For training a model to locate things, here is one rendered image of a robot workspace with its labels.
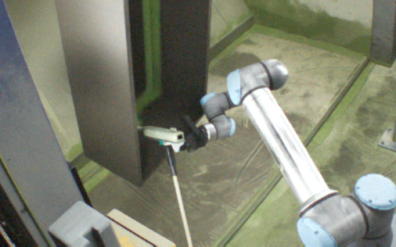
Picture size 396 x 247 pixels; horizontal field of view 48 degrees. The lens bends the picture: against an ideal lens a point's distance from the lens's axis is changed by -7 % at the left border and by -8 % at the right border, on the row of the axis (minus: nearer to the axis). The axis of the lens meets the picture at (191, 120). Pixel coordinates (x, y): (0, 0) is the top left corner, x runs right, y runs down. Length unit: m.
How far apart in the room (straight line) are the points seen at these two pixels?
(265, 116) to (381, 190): 0.47
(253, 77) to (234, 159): 1.27
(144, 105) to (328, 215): 1.45
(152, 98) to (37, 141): 1.63
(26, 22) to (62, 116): 0.66
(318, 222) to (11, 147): 0.91
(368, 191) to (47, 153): 0.97
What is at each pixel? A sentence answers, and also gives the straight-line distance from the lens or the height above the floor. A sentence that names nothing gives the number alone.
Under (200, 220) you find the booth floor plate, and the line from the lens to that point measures 2.59.
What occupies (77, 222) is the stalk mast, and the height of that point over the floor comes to 1.64.
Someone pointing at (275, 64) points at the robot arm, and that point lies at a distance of 1.74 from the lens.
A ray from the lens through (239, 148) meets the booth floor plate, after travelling 2.95.
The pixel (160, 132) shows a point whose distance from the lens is 2.07.
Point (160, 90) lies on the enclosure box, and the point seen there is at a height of 0.54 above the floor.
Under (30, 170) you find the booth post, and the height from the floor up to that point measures 1.36.
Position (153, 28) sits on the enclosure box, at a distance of 2.44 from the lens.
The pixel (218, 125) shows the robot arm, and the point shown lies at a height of 0.65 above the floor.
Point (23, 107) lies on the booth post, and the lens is 1.04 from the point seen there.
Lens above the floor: 2.04
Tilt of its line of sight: 38 degrees down
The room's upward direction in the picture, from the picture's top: 11 degrees counter-clockwise
